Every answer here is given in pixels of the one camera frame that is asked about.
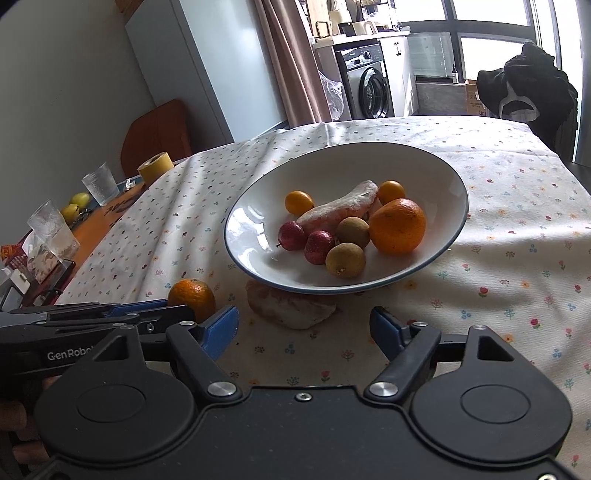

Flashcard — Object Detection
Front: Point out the brown kiwi fruit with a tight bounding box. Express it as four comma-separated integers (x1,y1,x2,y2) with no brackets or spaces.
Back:
335,217,370,249
325,242,366,279

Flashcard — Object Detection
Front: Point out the large orange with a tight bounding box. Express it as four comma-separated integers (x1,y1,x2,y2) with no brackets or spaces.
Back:
369,198,427,256

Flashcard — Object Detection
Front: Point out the dark red small apple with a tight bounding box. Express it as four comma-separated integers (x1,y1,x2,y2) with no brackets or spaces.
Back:
277,221,308,251

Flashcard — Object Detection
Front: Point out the small round orange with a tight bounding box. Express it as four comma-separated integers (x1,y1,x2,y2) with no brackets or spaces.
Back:
378,180,406,206

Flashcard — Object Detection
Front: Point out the white kitchen cabinet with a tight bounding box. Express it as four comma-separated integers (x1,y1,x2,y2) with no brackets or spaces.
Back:
380,36,419,117

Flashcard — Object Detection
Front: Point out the person's left hand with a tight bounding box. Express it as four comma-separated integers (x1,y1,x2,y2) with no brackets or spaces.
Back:
1,377,58,476

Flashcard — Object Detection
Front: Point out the mandarin orange with leaf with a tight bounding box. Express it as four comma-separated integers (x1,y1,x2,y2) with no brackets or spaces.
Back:
167,279,217,323

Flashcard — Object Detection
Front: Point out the red snack packet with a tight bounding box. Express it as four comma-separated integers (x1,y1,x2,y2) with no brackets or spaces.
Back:
1,243,27,270

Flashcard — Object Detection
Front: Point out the yellow green fruit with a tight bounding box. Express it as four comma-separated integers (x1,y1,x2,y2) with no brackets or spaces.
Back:
60,203,81,225
69,192,92,210

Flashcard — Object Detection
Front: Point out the clear drinking glass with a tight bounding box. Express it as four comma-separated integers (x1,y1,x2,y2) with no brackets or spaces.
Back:
82,163,119,207

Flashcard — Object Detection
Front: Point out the floral white tablecloth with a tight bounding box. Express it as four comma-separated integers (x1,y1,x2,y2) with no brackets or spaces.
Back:
60,117,590,479

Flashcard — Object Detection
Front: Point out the yellow tape roll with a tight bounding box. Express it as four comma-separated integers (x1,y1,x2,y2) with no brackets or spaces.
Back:
137,152,174,188

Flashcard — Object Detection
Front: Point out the wrapped pink sausage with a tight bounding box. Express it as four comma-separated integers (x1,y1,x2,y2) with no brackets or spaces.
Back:
297,180,379,234

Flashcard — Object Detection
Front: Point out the small orange kumquat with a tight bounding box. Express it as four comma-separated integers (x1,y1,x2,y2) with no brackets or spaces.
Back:
284,190,315,217

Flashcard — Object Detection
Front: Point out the orange wooden chair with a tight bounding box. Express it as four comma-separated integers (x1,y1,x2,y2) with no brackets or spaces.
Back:
120,99,193,178

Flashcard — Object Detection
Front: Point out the white bowl with dark rim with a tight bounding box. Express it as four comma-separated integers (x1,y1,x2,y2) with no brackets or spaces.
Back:
224,142,469,295

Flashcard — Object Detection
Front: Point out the dark grey chair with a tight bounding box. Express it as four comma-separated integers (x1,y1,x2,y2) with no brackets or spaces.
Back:
566,162,591,194

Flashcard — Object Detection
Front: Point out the cardboard box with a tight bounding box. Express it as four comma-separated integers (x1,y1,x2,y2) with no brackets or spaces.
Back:
465,79,486,116

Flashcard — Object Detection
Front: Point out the white refrigerator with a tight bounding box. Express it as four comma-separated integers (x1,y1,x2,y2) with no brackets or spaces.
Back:
125,0,287,151

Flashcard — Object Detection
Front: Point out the clear plastic bag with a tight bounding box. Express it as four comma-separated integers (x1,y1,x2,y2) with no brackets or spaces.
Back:
318,72,345,121

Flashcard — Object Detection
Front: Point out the pink brown curtain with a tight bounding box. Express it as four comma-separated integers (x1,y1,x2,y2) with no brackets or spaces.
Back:
253,0,331,127

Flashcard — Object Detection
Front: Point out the silver washing machine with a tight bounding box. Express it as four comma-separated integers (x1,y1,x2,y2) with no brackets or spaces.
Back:
335,41,394,120

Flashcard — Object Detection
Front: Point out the black clothes pile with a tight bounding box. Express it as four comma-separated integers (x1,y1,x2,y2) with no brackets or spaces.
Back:
476,42,578,164

